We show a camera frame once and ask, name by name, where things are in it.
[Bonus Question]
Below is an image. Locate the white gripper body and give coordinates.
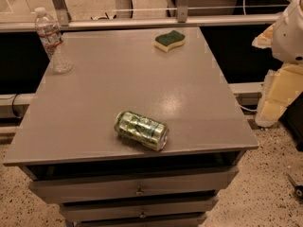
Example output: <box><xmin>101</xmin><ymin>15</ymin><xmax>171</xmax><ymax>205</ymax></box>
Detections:
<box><xmin>272</xmin><ymin>0</ymin><xmax>303</xmax><ymax>64</ymax></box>

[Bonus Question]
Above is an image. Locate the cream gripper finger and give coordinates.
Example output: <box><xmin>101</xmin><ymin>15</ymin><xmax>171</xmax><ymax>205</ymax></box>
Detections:
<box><xmin>252</xmin><ymin>25</ymin><xmax>274</xmax><ymax>49</ymax></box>
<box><xmin>255</xmin><ymin>63</ymin><xmax>303</xmax><ymax>128</ymax></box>

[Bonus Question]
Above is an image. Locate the green soda can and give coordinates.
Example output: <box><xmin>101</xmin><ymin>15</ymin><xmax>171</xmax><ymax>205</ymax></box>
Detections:
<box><xmin>115</xmin><ymin>111</ymin><xmax>169</xmax><ymax>151</ymax></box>

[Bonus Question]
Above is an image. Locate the green and yellow sponge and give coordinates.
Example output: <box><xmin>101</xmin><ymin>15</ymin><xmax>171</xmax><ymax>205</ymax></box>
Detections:
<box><xmin>154</xmin><ymin>30</ymin><xmax>186</xmax><ymax>53</ymax></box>

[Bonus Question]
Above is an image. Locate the black caster wheel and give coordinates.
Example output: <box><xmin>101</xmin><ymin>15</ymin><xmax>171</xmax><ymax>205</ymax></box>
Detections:
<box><xmin>287</xmin><ymin>174</ymin><xmax>303</xmax><ymax>201</ymax></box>

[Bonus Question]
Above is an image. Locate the clear plastic water bottle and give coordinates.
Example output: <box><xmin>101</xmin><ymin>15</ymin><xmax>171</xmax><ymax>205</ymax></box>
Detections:
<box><xmin>35</xmin><ymin>7</ymin><xmax>73</xmax><ymax>74</ymax></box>

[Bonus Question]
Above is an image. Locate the grey drawer cabinet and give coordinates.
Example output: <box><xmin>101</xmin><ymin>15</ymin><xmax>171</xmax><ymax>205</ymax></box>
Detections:
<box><xmin>4</xmin><ymin>27</ymin><xmax>258</xmax><ymax>227</ymax></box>

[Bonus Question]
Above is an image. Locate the white cable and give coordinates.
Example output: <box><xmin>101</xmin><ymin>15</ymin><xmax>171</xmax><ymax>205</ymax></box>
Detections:
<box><xmin>238</xmin><ymin>103</ymin><xmax>258</xmax><ymax>114</ymax></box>

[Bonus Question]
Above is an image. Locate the metal railing frame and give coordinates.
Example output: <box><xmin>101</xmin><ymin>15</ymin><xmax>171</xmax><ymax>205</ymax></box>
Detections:
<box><xmin>0</xmin><ymin>0</ymin><xmax>293</xmax><ymax>32</ymax></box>

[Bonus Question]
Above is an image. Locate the black cable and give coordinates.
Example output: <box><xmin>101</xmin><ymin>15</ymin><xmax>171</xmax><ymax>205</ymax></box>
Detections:
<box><xmin>10</xmin><ymin>93</ymin><xmax>23</xmax><ymax>119</ymax></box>

